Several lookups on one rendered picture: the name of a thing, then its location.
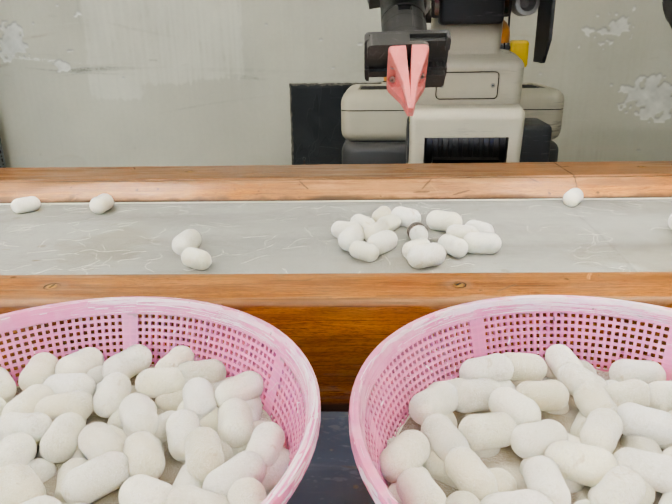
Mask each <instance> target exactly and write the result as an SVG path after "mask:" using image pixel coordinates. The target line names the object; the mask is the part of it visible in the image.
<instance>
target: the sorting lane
mask: <svg viewBox="0 0 672 504"><path fill-rule="evenodd" d="M380 206H387V207H389V208H390V210H391V212H392V210H393V209H394V208H396V207H399V206H402V207H406V208H411V209H415V210H417V211H418V212H419V213H420V215H421V222H420V223H422V224H423V225H424V226H425V227H426V229H427V230H428V238H427V239H428V240H429V241H430V243H433V242H434V243H438V240H439V238H440V237H441V236H442V235H444V234H446V231H438V230H432V229H430V228H429V227H428V225H427V222H426V218H427V215H428V214H429V213H430V212H431V211H433V210H441V211H448V212H456V213H458V214H459V215H460V216H461V218H462V225H465V224H466V223H467V222H468V221H470V220H477V221H481V222H485V223H489V224H491V225H492V226H493V228H494V233H495V234H497V235H498V236H499V237H500V239H501V242H502V245H501V248H500V249H499V251H498V252H496V253H494V254H473V253H469V252H467V253H466V255H465V256H463V257H461V258H456V257H453V256H451V255H449V254H447V253H446V257H445V260H444V261H443V262H442V263H441V264H440V265H436V266H430V267H425V268H421V269H417V268H413V267H412V266H411V265H410V264H409V263H408V261H407V259H406V258H405V257H404V256H403V253H402V248H403V246H404V244H405V243H407V242H409V241H411V239H410V238H409V236H408V234H407V228H408V227H404V226H400V227H399V228H398V229H396V230H394V231H393V232H394V233H395V234H396V235H397V238H398V242H397V245H396V246H395V248H393V249H392V250H390V251H388V252H386V253H383V254H381V255H379V256H378V258H377V259H376V260H375V261H373V262H367V261H363V260H359V259H356V258H353V257H352V256H351V255H350V252H349V251H345V250H343V249H342V248H341V247H340V246H339V243H338V238H336V237H335V236H333V234H332V232H331V227H332V225H333V224H334V223H335V222H336V221H347V222H350V220H351V218H352V217H353V216H354V215H355V214H362V215H365V216H368V217H370V218H372V214H373V212H374V211H375V210H377V209H378V208H379V207H380ZM671 214H672V198H583V200H582V201H581V202H580V203H579V204H578V205H576V206H574V207H569V206H567V205H565V204H564V202H563V199H449V200H335V201H221V202H114V204H113V206H112V208H111V209H109V210H107V211H105V212H104V213H102V214H96V213H94V212H92V211H91V209H90V207H89V203H41V205H40V207H39V209H38V210H36V211H32V212H27V213H21V214H19V213H15V212H14V211H13V210H12V209H11V203H0V275H100V274H297V273H493V272H672V229H671V228H670V227H669V225H668V218H669V217H670V215H671ZM186 229H195V230H196V231H198V232H199V233H200V235H201V238H202V241H201V244H200V246H199V247H198V248H197V249H201V250H204V251H206V252H208V253H209V254H210V256H211V259H212V261H211V265H210V266H209V267H208V268H207V269H205V270H197V269H194V268H191V267H188V266H185V265H184V264H183V262H182V260H181V256H180V255H178V254H176V253H175V252H174V251H173V249H172V241H173V239H174V238H175V237H176V236H177V235H179V234H180V233H181V232H183V231H184V230H186Z"/></svg>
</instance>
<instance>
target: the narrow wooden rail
mask: <svg viewBox="0 0 672 504"><path fill-rule="evenodd" d="M523 295H574V296H590V297H601V298H611V299H619V300H626V301H633V302H640V303H646V304H651V305H657V306H662V307H667V308H672V272H493V273H297V274H100V275H0V315H1V314H5V313H9V312H13V311H18V310H23V309H27V308H32V307H38V306H43V305H49V304H55V303H61V302H69V301H76V300H85V299H95V298H108V297H134V296H145V297H170V298H181V299H190V300H197V301H203V302H208V303H213V304H218V305H222V306H226V307H229V308H233V309H236V310H239V311H242V312H245V313H247V314H250V315H252V316H254V317H257V318H259V319H261V320H263V321H265V322H267V323H269V324H270V325H272V326H274V327H275V328H277V329H278V330H280V331H281V332H282V333H284V334H285V335H286V336H288V337H289V338H290V339H291V340H292V341H293V342H294V343H295V344H296V345H297V346H298V347H299V348H300V349H301V351H302V352H303V354H304V355H305V356H306V358H307V359H308V361H309V363H310V365H311V367H312V368H313V371H314V373H315V376H316V378H317V382H318V386H319V391H320V401H321V411H323V412H349V402H350V396H351V391H352V388H353V385H354V382H355V379H356V377H357V375H358V373H359V371H360V369H361V367H362V365H363V364H364V362H365V361H366V359H367V358H368V356H369V355H370V354H371V353H372V351H373V350H374V349H375V348H376V347H377V346H378V345H379V344H380V343H381V342H382V341H383V340H385V339H386V338H387V337H388V336H390V335H391V334H392V333H394V332H395V331H397V330H398V329H400V328H401V327H403V326H405V325H407V324H408V323H410V322H412V321H414V320H416V319H418V318H421V317H423V316H425V315H428V314H430V313H433V312H436V311H439V310H441V309H445V308H448V307H452V306H455V305H459V304H463V303H468V302H473V301H478V300H484V299H491V298H499V297H509V296H523Z"/></svg>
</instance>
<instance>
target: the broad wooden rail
mask: <svg viewBox="0 0 672 504"><path fill-rule="evenodd" d="M572 188H579V189H580V190H582V192H583V195H584V197H583V198H672V161H602V162H509V163H415V164H322V165H228V166H133V167H39V168H0V203H12V201H13V200H15V199H17V198H23V197H29V196H34V197H36V198H38V199H39V200H40V203H90V201H91V200H92V199H93V198H94V197H97V196H99V195H100V194H104V193H105V194H109V195H110V196H112V198H113V200H114V202H221V201H335V200H449V199H563V196H564V194H565V193H566V192H567V191H569V190H570V189H572Z"/></svg>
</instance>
